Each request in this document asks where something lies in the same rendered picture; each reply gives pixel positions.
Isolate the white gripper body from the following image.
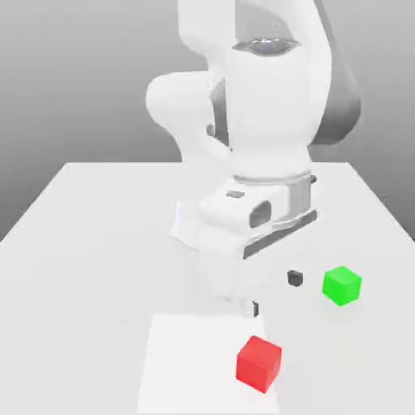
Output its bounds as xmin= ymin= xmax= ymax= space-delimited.
xmin=198 ymin=209 xmax=319 ymax=302

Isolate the small green cube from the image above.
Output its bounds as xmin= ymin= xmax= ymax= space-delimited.
xmin=321 ymin=265 xmax=363 ymax=307

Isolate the small red cube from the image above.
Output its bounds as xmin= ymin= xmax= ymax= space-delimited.
xmin=235 ymin=335 xmax=283 ymax=395

